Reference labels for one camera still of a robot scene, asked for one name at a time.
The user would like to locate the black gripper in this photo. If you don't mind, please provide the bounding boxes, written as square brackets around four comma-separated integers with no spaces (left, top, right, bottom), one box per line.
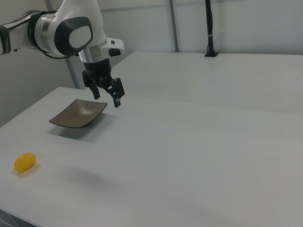
[81,59,125,109]

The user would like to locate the yellow lemon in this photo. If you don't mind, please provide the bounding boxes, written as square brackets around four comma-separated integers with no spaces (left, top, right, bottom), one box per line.
[13,152,37,173]

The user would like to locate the brown square ceramic plate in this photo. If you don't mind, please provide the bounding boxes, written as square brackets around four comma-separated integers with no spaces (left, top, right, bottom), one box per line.
[49,98,108,129]

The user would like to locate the black pole with base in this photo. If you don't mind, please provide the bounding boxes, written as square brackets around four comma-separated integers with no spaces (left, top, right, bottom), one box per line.
[204,0,219,58]

